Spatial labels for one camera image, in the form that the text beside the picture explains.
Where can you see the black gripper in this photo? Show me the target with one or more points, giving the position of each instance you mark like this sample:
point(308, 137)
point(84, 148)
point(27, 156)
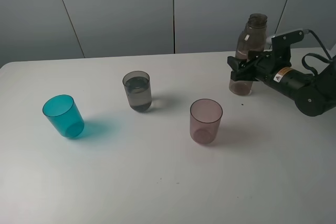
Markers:
point(262, 66)

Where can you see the brown translucent water bottle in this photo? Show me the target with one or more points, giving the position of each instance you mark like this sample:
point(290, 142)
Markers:
point(253, 37)

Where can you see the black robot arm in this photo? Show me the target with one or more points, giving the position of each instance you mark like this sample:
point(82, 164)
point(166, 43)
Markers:
point(313, 93)

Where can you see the pink translucent cup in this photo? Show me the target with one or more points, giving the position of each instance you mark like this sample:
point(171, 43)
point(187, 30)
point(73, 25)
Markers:
point(205, 118)

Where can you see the grey translucent cup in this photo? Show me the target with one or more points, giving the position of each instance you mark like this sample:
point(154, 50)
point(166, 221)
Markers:
point(138, 90)

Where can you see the teal translucent cup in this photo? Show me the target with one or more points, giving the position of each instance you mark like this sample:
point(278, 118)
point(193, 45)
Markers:
point(64, 115)

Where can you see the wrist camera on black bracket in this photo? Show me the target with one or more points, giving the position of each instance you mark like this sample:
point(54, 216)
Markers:
point(281, 43)

